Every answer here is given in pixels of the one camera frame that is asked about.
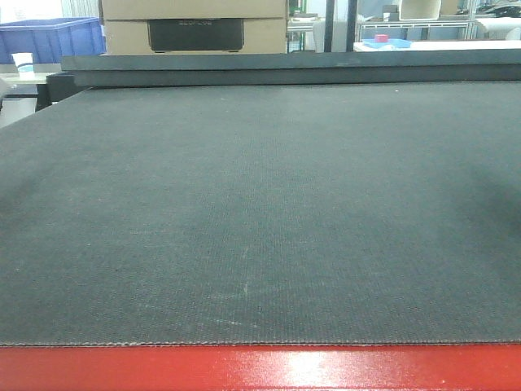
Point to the blue plastic bin on table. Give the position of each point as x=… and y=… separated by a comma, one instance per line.
x=49, y=40

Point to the white paper cup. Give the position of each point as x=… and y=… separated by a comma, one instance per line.
x=24, y=64

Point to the large cardboard box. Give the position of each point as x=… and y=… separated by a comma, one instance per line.
x=194, y=27

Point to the pink small box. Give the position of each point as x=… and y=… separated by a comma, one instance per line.
x=381, y=38

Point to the white square duct piece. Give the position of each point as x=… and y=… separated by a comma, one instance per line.
x=419, y=10

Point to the black vertical pole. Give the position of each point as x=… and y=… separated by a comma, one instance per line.
x=329, y=25

